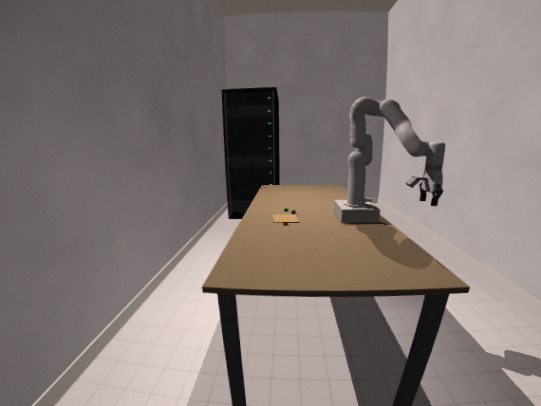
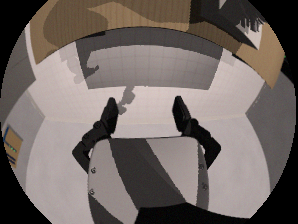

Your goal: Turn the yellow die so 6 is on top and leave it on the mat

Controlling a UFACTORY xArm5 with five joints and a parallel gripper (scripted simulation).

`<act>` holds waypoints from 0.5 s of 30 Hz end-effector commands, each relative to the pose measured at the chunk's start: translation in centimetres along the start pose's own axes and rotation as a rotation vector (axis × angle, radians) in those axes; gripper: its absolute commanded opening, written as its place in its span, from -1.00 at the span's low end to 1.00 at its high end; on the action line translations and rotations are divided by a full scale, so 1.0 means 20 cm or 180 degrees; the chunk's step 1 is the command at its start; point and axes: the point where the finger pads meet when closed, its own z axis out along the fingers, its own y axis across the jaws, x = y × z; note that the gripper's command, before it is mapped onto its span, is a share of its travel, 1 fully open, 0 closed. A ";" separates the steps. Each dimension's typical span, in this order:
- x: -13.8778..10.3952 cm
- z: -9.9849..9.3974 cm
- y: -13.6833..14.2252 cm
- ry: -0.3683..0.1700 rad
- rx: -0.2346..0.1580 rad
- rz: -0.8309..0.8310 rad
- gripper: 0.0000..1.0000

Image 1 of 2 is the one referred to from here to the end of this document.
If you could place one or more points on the tan square mat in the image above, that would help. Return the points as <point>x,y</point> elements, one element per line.
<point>279,218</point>

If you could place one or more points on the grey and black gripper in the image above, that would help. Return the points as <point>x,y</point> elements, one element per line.
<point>432,185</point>

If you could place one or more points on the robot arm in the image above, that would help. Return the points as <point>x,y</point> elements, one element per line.
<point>360,139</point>

